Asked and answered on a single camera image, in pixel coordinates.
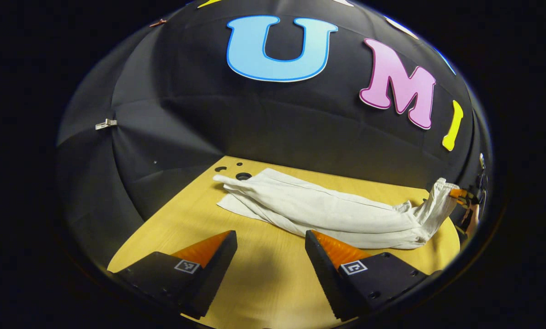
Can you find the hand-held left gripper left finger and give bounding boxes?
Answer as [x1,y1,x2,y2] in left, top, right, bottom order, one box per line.
[108,230,238,319]

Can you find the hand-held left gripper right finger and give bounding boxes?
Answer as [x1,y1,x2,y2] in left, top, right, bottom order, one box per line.
[305,229,430,322]

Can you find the white jeans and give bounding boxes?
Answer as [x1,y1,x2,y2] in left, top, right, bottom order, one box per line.
[213,168,460,250]

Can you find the black backdrop cloth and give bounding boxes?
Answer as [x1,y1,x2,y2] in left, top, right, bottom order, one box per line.
[56,0,493,243]

